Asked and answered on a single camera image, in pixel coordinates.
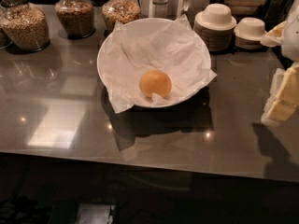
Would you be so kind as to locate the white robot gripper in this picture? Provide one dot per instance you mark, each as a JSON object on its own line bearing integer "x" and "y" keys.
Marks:
{"x": 291, "y": 37}

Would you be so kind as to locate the orange fruit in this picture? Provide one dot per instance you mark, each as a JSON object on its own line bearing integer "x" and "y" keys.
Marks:
{"x": 155, "y": 81}

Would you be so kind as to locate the large white bowl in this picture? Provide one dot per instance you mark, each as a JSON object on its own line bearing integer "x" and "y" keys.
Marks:
{"x": 137, "y": 28}

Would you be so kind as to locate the short stack of paper bowls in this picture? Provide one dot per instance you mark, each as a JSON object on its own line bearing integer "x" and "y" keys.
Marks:
{"x": 248, "y": 33}

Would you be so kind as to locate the tall stack of paper bowls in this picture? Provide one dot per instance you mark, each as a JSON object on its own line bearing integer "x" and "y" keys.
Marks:
{"x": 215, "y": 25}

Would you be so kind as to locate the small clear glass bottle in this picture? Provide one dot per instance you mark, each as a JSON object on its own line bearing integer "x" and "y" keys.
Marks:
{"x": 159, "y": 8}

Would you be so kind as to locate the glass jar of mixed cereal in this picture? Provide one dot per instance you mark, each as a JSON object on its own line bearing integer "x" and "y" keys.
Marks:
{"x": 122, "y": 11}

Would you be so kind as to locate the glass jar of brown cereal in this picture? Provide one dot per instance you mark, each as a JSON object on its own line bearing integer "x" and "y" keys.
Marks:
{"x": 76, "y": 16}

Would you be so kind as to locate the glass jar of grains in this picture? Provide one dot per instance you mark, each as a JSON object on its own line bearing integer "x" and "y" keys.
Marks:
{"x": 25, "y": 25}

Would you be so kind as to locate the glass jar at left edge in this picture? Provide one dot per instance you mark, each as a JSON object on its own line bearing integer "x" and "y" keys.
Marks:
{"x": 4, "y": 39}

